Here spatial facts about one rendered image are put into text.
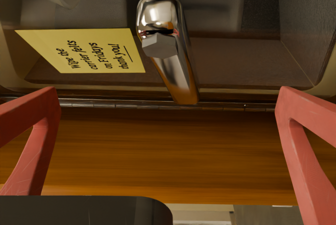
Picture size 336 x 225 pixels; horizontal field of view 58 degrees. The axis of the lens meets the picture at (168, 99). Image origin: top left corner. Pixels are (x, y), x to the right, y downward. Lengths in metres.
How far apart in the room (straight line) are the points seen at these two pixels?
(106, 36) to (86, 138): 0.23
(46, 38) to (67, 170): 0.20
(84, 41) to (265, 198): 0.27
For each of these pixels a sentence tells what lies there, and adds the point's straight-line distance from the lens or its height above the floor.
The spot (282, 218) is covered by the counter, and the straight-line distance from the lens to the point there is 0.73.
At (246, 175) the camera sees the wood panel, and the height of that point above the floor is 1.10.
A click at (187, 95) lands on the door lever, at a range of 0.16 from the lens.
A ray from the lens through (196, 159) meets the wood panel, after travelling 0.38.
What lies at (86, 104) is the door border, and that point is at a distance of 0.38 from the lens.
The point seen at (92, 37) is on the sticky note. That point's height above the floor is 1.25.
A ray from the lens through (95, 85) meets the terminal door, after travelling 0.31.
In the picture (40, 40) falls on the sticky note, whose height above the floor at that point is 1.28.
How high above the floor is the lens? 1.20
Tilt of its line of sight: 1 degrees down
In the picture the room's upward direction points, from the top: 89 degrees counter-clockwise
